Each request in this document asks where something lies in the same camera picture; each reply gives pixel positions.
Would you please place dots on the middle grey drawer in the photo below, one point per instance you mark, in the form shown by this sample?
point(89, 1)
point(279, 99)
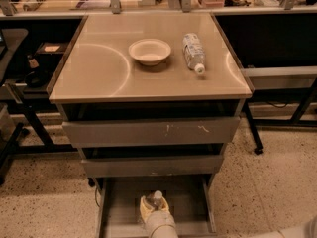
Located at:
point(142, 167)

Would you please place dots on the long workbench shelf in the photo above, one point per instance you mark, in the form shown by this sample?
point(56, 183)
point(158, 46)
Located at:
point(69, 14)

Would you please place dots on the grey drawer cabinet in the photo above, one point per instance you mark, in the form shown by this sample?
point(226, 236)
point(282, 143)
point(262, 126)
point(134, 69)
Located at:
point(100, 81)

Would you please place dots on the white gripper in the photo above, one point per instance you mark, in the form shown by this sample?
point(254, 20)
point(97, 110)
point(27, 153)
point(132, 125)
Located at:
point(158, 218)

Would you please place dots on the open bottom grey drawer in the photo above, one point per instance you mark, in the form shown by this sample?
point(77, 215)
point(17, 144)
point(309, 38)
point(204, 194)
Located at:
point(119, 213)

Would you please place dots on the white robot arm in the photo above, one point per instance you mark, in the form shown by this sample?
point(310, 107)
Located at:
point(305, 230)

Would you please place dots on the clear water bottle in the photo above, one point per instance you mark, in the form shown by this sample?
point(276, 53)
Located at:
point(155, 200)

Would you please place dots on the lying white-label water bottle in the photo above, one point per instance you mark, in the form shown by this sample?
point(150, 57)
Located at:
point(194, 53)

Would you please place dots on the white paper bowl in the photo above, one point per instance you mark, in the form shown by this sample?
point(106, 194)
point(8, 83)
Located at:
point(149, 52)

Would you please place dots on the top grey drawer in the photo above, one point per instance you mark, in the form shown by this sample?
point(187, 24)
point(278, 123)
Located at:
point(119, 133)

